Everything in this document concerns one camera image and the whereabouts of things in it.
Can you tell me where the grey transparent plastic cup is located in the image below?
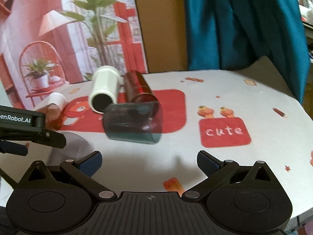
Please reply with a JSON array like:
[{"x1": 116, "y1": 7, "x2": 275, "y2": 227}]
[{"x1": 46, "y1": 132, "x2": 94, "y2": 166}]

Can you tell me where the brown transparent plastic cup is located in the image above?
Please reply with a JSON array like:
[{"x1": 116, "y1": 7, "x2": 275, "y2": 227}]
[{"x1": 36, "y1": 104, "x2": 62, "y2": 130}]

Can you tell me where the small white paper cup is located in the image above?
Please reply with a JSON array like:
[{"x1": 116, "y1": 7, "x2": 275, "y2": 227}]
[{"x1": 48, "y1": 92, "x2": 67, "y2": 110}]

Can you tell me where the blue-grey transparent plastic cup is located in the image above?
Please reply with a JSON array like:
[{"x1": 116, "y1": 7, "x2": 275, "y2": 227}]
[{"x1": 103, "y1": 101, "x2": 163, "y2": 144}]

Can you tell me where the printed living room backdrop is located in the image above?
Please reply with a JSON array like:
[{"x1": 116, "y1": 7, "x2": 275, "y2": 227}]
[{"x1": 1, "y1": 0, "x2": 148, "y2": 109}]

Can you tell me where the white cartoon print tablecloth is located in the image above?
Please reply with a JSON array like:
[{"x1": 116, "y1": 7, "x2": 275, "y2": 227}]
[{"x1": 1, "y1": 58, "x2": 312, "y2": 226}]

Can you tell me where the white ribbed tumbler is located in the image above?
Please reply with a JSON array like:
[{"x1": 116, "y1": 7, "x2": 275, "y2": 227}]
[{"x1": 88, "y1": 65, "x2": 122, "y2": 114}]

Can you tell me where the teal blue curtain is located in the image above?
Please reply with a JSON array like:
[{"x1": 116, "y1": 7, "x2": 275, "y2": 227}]
[{"x1": 184, "y1": 0, "x2": 310, "y2": 101}]

